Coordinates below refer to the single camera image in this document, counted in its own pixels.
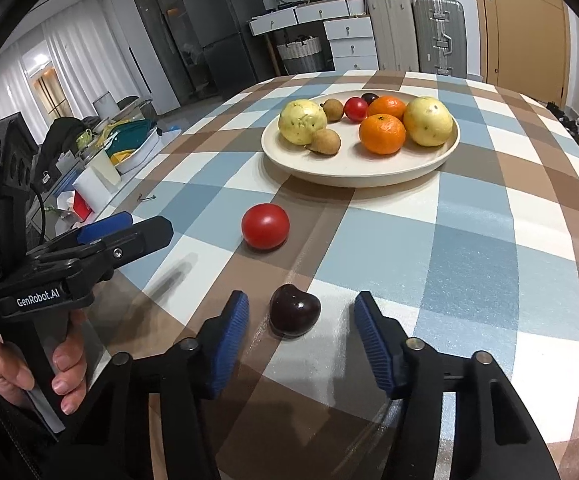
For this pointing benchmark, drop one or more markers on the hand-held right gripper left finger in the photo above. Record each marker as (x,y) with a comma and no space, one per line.
(229,345)

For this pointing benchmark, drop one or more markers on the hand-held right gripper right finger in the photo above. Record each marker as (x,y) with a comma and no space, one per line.
(374,345)

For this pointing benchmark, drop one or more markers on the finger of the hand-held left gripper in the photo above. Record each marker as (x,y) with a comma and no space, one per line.
(104,227)
(142,240)

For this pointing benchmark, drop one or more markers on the dark red cherry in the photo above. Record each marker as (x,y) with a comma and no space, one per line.
(369,97)
(294,312)

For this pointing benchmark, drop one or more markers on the red tomato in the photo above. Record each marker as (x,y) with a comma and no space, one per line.
(265,226)
(355,110)

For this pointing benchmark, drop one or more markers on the cream round plate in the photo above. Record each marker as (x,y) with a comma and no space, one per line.
(344,171)

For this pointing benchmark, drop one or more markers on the brown longan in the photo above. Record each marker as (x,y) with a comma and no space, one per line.
(332,110)
(325,141)

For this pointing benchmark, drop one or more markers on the orange mandarin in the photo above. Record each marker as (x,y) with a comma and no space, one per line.
(382,135)
(388,106)

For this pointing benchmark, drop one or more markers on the person's left forearm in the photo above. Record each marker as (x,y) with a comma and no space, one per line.
(4,435)

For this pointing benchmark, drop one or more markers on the person's left hand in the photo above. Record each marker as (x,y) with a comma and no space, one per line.
(72,350)

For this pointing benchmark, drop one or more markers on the red packet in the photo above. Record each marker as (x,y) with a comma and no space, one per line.
(80,207)

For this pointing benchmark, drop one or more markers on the small metal clip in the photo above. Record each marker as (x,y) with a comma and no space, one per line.
(147,198)

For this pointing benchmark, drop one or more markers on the white plastic container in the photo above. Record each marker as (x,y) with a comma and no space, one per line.
(94,185)

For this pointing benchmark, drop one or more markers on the white basin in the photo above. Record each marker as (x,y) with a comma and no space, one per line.
(142,157)

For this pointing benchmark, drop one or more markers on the green mug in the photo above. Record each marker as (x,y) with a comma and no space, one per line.
(84,139)

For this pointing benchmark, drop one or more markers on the dark jacket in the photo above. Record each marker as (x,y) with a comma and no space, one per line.
(59,145)

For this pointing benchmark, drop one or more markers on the white bin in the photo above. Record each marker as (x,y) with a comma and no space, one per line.
(104,106)

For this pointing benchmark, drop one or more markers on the white curtains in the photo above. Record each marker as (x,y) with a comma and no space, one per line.
(69,70)

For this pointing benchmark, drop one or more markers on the white wardrobe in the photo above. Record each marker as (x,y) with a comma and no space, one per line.
(122,45)

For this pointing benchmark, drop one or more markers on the yellow-green guava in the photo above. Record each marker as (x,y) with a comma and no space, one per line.
(428,121)
(302,121)

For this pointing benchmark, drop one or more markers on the dark glass cabinet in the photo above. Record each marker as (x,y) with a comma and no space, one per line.
(159,35)

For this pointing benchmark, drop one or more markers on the grey refrigerator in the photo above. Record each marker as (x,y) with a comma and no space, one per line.
(224,25)

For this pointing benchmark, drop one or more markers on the wicker basket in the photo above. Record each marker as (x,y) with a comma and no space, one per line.
(300,55)

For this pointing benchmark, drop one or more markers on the white dressing table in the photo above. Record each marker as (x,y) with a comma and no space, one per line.
(279,21)

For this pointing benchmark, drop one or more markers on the white drawer cabinet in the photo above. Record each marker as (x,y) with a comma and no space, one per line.
(352,42)

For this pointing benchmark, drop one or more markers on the pile of shoes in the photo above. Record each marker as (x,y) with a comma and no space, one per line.
(567,117)

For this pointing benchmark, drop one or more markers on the beige suitcase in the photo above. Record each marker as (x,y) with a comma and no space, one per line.
(392,30)

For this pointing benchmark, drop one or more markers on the silver suitcase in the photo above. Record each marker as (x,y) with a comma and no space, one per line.
(439,35)

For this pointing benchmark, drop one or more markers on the wooden door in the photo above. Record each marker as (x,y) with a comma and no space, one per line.
(524,35)

